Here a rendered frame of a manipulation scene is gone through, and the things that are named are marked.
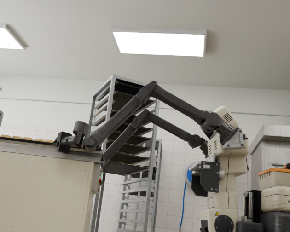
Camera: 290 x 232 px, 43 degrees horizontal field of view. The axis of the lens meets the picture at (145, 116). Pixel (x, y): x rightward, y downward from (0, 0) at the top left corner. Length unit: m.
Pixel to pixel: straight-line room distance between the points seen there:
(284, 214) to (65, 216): 1.07
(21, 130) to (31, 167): 4.90
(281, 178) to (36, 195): 1.30
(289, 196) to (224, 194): 0.32
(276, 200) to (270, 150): 3.23
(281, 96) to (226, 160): 4.51
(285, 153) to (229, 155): 3.14
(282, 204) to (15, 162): 1.34
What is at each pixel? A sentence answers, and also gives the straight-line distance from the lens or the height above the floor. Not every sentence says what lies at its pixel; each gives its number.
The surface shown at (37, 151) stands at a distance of 2.01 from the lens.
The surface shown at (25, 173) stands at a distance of 1.99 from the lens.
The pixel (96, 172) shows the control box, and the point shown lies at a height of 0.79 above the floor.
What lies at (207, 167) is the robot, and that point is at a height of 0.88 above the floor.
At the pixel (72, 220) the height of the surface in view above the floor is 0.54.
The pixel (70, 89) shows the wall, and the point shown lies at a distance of 6.79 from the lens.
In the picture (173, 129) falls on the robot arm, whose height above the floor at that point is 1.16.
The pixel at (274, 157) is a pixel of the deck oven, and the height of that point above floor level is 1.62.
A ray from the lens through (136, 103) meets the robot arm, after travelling 1.90.
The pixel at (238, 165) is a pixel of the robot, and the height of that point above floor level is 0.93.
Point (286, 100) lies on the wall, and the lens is 6.54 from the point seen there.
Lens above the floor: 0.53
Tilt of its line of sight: 17 degrees up
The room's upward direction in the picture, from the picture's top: 6 degrees clockwise
